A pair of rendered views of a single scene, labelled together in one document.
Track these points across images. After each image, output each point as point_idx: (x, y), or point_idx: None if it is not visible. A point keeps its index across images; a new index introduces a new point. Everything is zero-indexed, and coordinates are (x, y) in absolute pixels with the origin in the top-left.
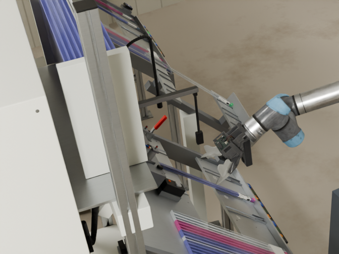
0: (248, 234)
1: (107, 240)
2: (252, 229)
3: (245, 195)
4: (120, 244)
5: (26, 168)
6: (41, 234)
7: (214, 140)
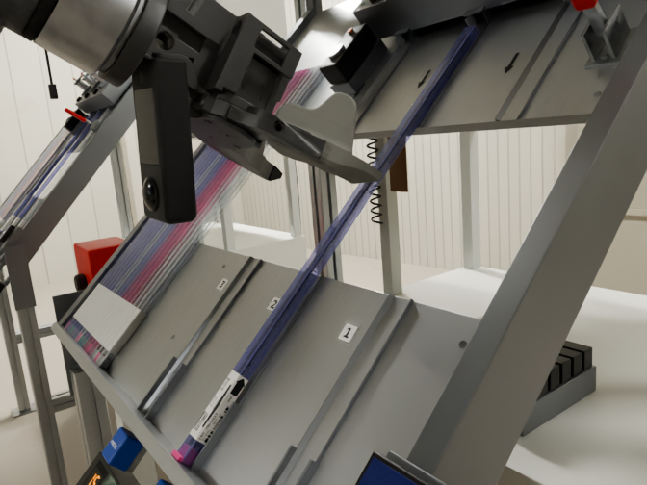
0: (192, 272)
1: None
2: (182, 312)
3: (219, 475)
4: (575, 344)
5: None
6: None
7: (294, 57)
